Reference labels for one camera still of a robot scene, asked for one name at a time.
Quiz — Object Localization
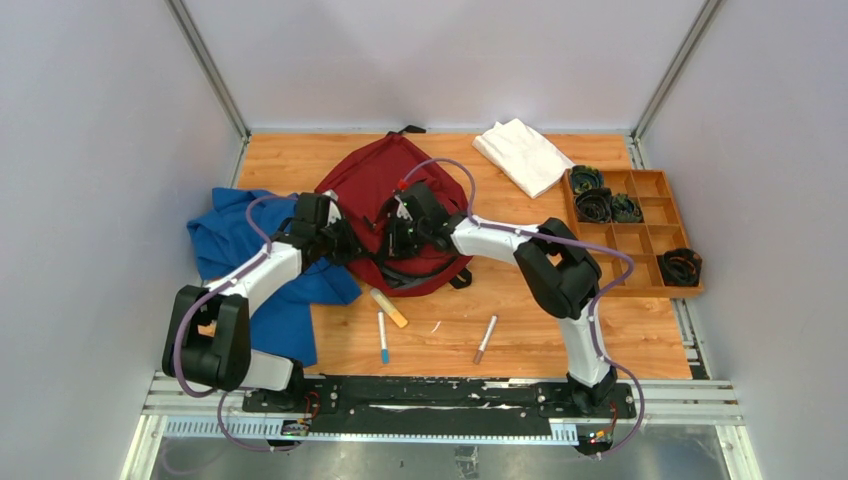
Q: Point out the orange highlighter marker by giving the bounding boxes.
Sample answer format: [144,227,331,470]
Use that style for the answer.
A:
[370,288,408,328]

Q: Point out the blue capped marker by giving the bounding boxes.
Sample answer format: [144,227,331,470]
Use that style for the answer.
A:
[377,310,390,364]

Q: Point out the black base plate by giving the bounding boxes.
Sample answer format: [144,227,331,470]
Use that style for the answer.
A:
[241,375,640,438]

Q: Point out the orange compartment tray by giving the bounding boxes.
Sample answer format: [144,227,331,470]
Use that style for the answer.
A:
[563,167,704,299]

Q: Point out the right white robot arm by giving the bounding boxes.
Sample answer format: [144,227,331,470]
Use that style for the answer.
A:
[395,181,618,418]

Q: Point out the brown capped marker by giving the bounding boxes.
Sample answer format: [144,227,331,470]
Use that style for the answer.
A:
[472,315,498,365]

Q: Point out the red backpack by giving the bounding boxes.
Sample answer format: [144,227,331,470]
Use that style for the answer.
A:
[315,126,473,297]

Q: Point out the blue shirt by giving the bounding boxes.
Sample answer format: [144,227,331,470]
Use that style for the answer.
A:
[162,188,362,397]

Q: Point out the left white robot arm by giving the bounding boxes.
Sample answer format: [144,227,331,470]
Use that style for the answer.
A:
[162,188,361,413]

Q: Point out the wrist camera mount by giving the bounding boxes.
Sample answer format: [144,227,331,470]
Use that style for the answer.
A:
[394,179,412,221]
[322,190,344,225]

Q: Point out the white cloth bag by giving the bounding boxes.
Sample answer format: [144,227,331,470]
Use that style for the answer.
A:
[472,118,575,199]

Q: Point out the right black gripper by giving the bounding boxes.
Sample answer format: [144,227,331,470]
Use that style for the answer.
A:
[376,212,431,262]

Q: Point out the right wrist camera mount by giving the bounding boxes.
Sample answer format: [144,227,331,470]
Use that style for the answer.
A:
[394,179,412,221]

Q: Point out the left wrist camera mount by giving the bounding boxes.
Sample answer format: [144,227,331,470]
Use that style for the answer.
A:
[322,190,344,225]

